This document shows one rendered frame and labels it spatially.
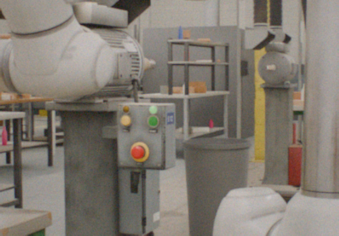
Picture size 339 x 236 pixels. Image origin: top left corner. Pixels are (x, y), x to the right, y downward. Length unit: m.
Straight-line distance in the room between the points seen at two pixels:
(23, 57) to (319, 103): 0.54
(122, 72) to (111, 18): 0.20
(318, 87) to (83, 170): 1.29
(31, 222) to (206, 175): 3.47
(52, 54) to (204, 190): 3.84
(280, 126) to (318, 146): 4.31
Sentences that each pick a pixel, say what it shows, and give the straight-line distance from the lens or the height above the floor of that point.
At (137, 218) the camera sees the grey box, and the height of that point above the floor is 0.72.
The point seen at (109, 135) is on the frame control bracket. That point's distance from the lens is 2.26.
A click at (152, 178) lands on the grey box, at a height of 0.85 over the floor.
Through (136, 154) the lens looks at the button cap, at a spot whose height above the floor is 0.97.
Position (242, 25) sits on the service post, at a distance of 6.36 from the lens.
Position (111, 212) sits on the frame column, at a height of 0.74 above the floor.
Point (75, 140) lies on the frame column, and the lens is 2.40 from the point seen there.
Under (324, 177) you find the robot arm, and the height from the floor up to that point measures 1.03.
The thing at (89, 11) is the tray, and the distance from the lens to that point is 2.25.
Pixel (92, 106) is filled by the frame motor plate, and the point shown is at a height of 1.11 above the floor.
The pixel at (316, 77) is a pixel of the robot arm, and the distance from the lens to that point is 1.28.
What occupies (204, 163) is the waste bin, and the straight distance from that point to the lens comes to 4.79.
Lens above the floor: 1.22
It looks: 3 degrees down
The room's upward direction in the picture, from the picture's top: straight up
